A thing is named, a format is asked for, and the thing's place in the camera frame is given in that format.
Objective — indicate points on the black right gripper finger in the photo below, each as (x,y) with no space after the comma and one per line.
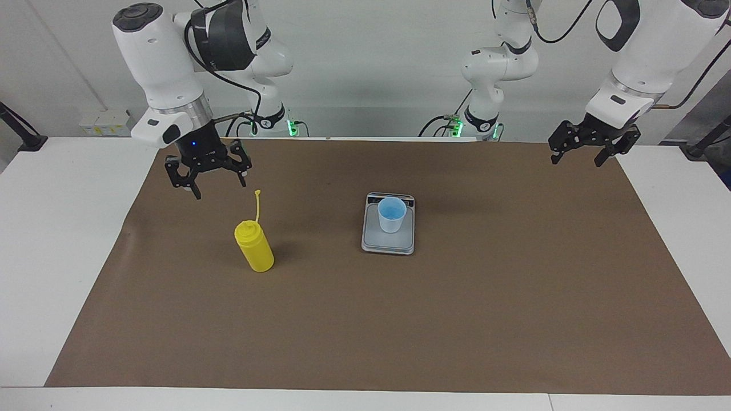
(178,173)
(241,161)

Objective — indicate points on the white wall outlet box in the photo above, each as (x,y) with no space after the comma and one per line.
(105,123)

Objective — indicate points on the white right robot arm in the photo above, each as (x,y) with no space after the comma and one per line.
(154,63)

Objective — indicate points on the black clamp stand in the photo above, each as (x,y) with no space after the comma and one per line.
(699,148)
(31,140)

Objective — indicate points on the yellow squeeze seasoning bottle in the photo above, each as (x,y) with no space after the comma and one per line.
(256,251)

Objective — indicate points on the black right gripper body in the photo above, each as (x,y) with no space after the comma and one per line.
(197,145)

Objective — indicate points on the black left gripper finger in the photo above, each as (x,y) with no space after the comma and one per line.
(562,138)
(625,140)

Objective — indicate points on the dark grey slanted board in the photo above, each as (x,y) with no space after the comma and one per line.
(699,111)

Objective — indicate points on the brown table mat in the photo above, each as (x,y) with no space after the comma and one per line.
(400,319)

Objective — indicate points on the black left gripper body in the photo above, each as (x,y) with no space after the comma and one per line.
(597,132)

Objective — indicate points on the light blue plastic cup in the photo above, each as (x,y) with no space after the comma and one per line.
(392,220)

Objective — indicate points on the silver digital kitchen scale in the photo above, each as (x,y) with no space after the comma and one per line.
(388,244)

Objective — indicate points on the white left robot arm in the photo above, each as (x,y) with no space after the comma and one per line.
(645,51)

